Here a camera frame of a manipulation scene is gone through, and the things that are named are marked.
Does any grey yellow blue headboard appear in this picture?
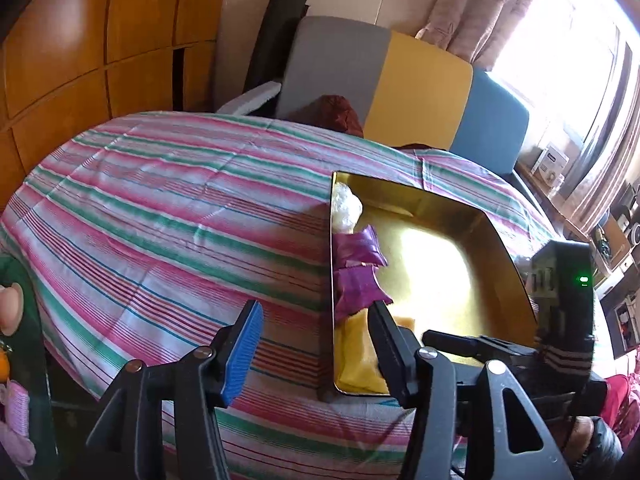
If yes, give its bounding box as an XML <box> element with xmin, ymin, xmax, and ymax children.
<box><xmin>276</xmin><ymin>16</ymin><xmax>529</xmax><ymax>176</ymax></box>

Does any orange fruit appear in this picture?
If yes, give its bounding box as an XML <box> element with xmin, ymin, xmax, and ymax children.
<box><xmin>0</xmin><ymin>349</ymin><xmax>11</xmax><ymax>384</ymax></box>

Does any yellow sponge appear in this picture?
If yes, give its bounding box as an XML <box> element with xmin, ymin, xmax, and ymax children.
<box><xmin>334</xmin><ymin>309</ymin><xmax>388</xmax><ymax>396</ymax></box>

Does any pink heart object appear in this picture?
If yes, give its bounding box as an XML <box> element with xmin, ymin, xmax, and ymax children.
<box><xmin>0</xmin><ymin>283</ymin><xmax>24</xmax><ymax>336</ymax></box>

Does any white box on shelf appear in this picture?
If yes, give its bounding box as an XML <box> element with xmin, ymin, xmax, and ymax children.
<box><xmin>532</xmin><ymin>145</ymin><xmax>570</xmax><ymax>188</ymax></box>

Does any pink hair roller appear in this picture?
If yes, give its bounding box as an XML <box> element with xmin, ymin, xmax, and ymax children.
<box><xmin>6</xmin><ymin>380</ymin><xmax>30</xmax><ymax>438</ymax></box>

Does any pink curtain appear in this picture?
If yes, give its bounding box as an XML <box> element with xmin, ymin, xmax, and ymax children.
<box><xmin>416</xmin><ymin>0</ymin><xmax>533</xmax><ymax>72</ymax></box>

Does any gold tin box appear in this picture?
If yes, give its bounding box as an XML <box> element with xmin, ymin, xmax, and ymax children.
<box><xmin>328</xmin><ymin>170</ymin><xmax>539</xmax><ymax>397</ymax></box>

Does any green glass side table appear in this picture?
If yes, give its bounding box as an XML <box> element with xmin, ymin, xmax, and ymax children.
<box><xmin>1</xmin><ymin>254</ymin><xmax>60</xmax><ymax>479</ymax></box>

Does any person's right hand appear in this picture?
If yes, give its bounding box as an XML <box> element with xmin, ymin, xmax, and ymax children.
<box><xmin>554</xmin><ymin>416</ymin><xmax>624</xmax><ymax>480</ymax></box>

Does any wooden side shelf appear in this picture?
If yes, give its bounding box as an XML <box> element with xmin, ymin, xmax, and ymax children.
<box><xmin>514</xmin><ymin>162</ymin><xmax>639</xmax><ymax>289</ymax></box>

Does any striped bed sheet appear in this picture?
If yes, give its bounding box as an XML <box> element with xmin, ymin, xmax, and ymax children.
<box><xmin>1</xmin><ymin>112</ymin><xmax>554</xmax><ymax>479</ymax></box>

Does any purple foil packet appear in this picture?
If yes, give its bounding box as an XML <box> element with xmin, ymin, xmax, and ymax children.
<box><xmin>333</xmin><ymin>224</ymin><xmax>388</xmax><ymax>268</ymax></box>
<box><xmin>334</xmin><ymin>264</ymin><xmax>394</xmax><ymax>321</ymax></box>

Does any black rolled mat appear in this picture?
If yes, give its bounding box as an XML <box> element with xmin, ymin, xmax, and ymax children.
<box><xmin>243</xmin><ymin>0</ymin><xmax>309</xmax><ymax>92</ymax></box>

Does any white plastic bag bundle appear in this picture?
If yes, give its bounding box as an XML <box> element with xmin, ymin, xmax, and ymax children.
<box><xmin>331</xmin><ymin>182</ymin><xmax>363</xmax><ymax>234</ymax></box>

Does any wooden wardrobe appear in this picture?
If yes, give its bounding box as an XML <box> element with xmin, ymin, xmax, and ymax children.
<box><xmin>1</xmin><ymin>0</ymin><xmax>222</xmax><ymax>203</ymax></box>

